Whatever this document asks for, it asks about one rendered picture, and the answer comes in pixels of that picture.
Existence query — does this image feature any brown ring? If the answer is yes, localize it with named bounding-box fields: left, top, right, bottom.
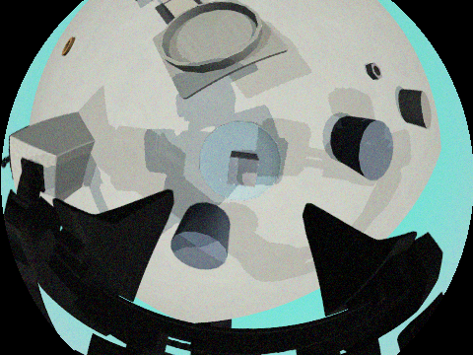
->
left=62, top=37, right=75, bottom=56

